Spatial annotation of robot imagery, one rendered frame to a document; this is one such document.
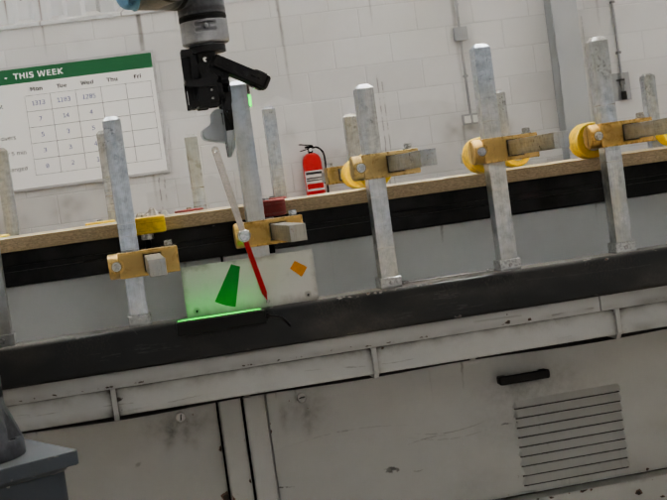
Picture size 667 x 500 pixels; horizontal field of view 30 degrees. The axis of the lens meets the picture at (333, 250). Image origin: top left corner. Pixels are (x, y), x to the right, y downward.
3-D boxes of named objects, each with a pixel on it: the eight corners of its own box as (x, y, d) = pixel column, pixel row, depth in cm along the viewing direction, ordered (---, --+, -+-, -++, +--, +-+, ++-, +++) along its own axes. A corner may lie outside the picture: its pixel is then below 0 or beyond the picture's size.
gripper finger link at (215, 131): (205, 160, 236) (198, 111, 235) (236, 156, 237) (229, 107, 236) (206, 159, 233) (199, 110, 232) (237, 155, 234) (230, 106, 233)
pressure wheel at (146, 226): (180, 266, 256) (172, 210, 255) (154, 271, 249) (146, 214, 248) (150, 269, 260) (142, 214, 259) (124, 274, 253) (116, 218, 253)
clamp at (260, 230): (305, 239, 245) (302, 214, 244) (237, 249, 242) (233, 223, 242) (301, 239, 250) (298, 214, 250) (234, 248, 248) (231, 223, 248)
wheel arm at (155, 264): (169, 279, 214) (166, 255, 214) (149, 282, 213) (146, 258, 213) (160, 268, 257) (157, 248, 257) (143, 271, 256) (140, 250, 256)
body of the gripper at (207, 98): (188, 114, 239) (179, 52, 238) (232, 109, 240) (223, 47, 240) (190, 111, 231) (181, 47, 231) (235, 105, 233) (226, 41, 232)
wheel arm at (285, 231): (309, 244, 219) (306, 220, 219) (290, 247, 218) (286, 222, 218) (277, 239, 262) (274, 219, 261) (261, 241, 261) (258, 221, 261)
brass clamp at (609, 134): (656, 140, 256) (653, 116, 256) (595, 149, 254) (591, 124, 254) (643, 142, 262) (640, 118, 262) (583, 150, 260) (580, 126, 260)
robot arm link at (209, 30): (224, 23, 240) (228, 15, 231) (227, 48, 241) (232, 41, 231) (178, 28, 239) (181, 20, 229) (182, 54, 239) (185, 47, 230)
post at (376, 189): (404, 320, 249) (372, 82, 247) (387, 323, 249) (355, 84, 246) (400, 319, 253) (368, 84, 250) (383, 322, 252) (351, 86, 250)
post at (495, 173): (519, 277, 253) (489, 42, 251) (503, 280, 253) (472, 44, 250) (514, 276, 257) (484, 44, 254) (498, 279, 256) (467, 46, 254)
